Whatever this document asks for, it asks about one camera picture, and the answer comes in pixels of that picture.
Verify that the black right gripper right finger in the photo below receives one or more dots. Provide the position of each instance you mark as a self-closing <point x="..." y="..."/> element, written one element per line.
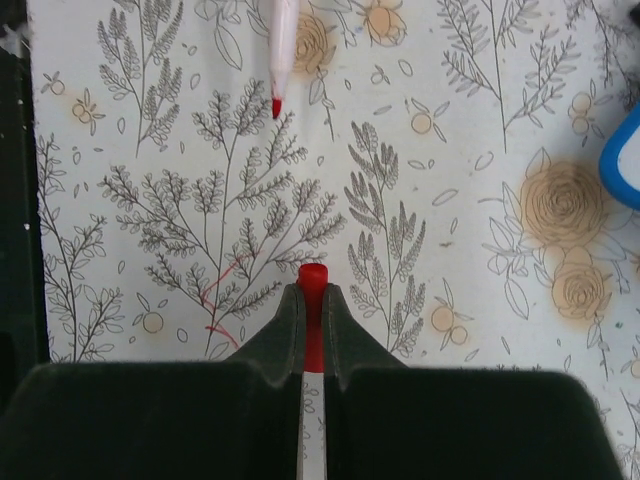
<point x="385" y="420"/>

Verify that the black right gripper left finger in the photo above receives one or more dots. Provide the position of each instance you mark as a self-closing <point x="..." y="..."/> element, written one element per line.
<point x="234" y="419"/>

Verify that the red marker cap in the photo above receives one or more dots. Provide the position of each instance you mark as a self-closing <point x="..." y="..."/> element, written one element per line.
<point x="313" y="281"/>

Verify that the blue framed whiteboard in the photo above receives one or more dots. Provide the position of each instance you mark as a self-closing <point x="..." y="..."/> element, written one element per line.
<point x="619" y="162"/>

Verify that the red white marker pen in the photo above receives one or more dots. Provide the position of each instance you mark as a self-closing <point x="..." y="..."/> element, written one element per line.
<point x="282" y="40"/>

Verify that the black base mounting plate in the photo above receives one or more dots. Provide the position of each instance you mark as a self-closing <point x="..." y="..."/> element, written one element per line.
<point x="24" y="341"/>

